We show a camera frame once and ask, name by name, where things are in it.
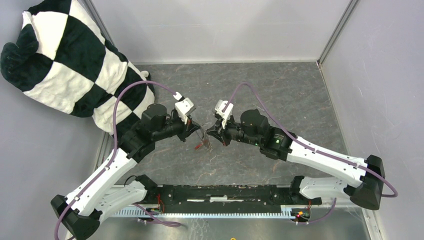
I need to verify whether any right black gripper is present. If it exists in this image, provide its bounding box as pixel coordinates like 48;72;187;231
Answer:
206;113;262;147

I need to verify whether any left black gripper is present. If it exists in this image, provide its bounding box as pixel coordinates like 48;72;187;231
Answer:
153;110;201;142

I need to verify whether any silver metal keyring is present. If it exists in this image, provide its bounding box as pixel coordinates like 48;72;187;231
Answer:
202;130;211;149

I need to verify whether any key with red tag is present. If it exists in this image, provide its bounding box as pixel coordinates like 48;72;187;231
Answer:
194;142;205;151

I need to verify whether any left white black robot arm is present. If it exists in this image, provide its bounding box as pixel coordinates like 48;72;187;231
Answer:
50;98;200;240

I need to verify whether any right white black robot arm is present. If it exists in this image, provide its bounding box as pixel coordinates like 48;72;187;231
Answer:
206;109;385;211

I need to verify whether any silver toothed metal strip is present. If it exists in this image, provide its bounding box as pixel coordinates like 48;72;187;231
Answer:
112;206;306;220

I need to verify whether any black white checkered blanket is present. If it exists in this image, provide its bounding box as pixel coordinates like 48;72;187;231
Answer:
0;0;155;135

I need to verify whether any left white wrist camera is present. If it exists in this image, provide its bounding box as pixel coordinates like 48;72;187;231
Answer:
173;91;196;125

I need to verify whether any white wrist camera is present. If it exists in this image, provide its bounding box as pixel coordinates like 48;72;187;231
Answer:
214;99;234;129
173;91;196;125

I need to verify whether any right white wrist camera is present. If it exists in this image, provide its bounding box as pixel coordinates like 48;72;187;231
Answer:
214;99;234;129

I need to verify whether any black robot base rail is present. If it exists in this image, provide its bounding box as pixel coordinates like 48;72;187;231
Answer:
133;174;322;214

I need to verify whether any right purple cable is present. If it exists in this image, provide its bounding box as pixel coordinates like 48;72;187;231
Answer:
224;82;399;199

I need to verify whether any purple cable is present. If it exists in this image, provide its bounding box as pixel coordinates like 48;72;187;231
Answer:
53;80;178;240
224;82;399;199

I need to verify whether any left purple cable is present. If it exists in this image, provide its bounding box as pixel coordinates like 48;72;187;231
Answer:
53;80;178;240

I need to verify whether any left aluminium corner post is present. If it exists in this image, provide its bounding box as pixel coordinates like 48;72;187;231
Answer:
81;0;115;45

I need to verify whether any aluminium corner post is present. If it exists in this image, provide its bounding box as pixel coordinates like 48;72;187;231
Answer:
316;0;360;68
81;0;115;45

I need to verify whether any right aluminium corner post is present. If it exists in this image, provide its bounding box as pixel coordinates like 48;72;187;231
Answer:
316;0;360;68

